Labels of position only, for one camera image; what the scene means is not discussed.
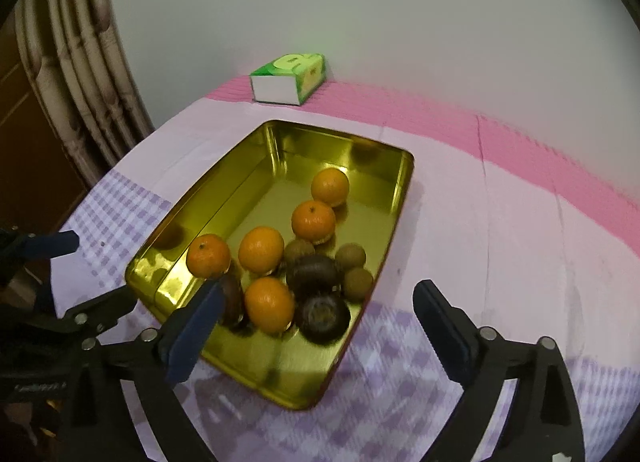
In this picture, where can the green tissue pack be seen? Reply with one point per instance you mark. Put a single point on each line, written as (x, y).
(277, 89)

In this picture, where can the orange mandarin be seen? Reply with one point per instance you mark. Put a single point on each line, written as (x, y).
(260, 250)
(269, 304)
(208, 255)
(330, 187)
(313, 221)

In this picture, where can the brown wooden door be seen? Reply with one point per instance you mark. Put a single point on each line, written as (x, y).
(30, 151)

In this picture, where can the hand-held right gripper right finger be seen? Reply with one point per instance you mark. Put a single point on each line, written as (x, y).
(445, 337)

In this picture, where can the pink purple checked tablecloth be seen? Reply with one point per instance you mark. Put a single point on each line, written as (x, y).
(475, 242)

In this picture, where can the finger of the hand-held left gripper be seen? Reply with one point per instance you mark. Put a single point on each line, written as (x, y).
(50, 244)
(107, 309)

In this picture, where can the brown longan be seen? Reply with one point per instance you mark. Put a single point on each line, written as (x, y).
(298, 250)
(358, 283)
(350, 257)

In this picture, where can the gold metal tin box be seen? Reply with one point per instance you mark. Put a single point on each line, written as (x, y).
(280, 166)

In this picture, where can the beige patterned curtain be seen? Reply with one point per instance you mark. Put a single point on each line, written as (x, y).
(85, 91)

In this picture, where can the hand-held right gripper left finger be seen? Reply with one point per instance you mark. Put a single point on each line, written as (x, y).
(195, 337)

